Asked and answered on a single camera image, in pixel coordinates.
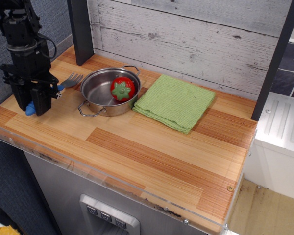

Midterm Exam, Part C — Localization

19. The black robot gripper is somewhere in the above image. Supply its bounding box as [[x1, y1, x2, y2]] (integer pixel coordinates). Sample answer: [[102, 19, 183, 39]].
[[0, 43, 61, 116]]

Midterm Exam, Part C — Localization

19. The blue handled metal fork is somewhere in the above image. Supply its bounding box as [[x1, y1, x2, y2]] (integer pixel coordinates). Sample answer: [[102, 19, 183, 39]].
[[25, 72, 84, 116]]

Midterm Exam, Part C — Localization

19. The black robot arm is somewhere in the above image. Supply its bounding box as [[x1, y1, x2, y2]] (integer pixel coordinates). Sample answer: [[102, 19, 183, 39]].
[[0, 0, 61, 116]]

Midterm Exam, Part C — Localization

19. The stainless steel pot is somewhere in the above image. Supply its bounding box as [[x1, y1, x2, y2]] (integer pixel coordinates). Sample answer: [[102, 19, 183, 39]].
[[78, 65, 142, 117]]

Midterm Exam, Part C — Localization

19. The red toy tomato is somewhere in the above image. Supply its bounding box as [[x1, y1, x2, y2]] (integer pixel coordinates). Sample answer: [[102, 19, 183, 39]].
[[110, 77, 136, 102]]

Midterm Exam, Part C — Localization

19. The clear acrylic table edge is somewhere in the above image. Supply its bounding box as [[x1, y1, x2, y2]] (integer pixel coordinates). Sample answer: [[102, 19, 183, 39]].
[[0, 127, 229, 235]]

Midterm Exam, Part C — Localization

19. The grey toy fridge cabinet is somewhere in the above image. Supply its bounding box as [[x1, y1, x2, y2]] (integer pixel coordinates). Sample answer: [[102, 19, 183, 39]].
[[25, 153, 203, 235]]

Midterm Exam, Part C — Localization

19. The silver dispenser button panel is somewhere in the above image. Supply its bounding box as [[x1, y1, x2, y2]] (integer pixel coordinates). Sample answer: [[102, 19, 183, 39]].
[[79, 194, 141, 235]]

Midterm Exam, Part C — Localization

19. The yellow object at corner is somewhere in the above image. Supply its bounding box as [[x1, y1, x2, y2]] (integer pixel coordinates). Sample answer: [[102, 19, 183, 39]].
[[0, 226, 21, 235]]

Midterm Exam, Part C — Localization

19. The green folded cloth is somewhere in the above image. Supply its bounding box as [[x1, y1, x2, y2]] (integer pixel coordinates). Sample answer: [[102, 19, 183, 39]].
[[133, 75, 215, 134]]

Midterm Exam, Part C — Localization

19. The white toy sink unit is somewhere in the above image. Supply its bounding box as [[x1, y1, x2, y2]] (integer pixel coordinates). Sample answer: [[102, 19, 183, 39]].
[[244, 93, 294, 199]]

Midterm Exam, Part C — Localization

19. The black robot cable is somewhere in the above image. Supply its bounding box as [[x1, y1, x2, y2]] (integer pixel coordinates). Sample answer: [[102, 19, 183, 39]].
[[36, 33, 57, 60]]

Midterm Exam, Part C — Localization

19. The dark left frame post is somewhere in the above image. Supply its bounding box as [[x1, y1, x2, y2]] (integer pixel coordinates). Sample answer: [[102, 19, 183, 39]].
[[67, 0, 94, 66]]

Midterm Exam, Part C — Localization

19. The dark frame post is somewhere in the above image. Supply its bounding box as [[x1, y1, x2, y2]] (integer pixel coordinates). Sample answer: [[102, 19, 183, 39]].
[[251, 0, 294, 121], [67, 0, 94, 66]]

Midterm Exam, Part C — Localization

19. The dark right frame post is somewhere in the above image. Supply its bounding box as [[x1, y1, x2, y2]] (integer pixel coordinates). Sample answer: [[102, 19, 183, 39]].
[[251, 0, 294, 121]]

